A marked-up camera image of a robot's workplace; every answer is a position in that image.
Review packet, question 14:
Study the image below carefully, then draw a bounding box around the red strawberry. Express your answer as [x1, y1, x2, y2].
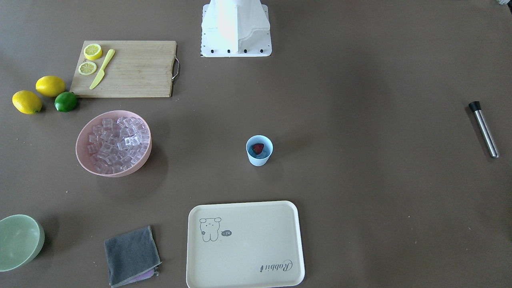
[251, 143, 264, 155]

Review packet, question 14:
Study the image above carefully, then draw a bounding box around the metal muddler with black tip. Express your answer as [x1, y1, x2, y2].
[468, 101, 500, 158]

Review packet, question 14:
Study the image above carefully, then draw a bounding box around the light blue plastic cup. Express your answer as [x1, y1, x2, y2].
[246, 135, 274, 166]

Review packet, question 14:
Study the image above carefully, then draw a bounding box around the pink ice bowl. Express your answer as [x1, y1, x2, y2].
[76, 110, 152, 177]

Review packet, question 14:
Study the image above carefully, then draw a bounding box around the cream rabbit tray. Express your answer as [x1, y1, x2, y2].
[186, 200, 305, 288]

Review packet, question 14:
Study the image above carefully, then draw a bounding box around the wooden cutting board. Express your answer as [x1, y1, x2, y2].
[69, 40, 179, 98]

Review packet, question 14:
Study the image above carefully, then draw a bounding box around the grey folded cloth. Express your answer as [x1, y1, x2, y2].
[104, 226, 162, 288]

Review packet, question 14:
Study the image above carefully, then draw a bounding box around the yellow plastic knife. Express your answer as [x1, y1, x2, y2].
[89, 49, 116, 90]

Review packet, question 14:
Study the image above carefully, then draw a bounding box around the lemon half slice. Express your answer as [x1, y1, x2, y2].
[83, 43, 103, 60]
[77, 61, 97, 76]

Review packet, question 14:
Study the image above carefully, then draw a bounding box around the green lime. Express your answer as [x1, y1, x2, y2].
[54, 92, 78, 112]

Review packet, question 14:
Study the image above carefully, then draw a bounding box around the yellow lemon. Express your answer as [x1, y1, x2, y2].
[35, 75, 66, 97]
[12, 90, 42, 114]

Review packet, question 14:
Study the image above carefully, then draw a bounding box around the green bowl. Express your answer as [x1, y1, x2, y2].
[0, 214, 45, 272]

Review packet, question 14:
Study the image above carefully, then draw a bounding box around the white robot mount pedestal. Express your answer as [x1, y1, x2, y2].
[200, 0, 272, 57]

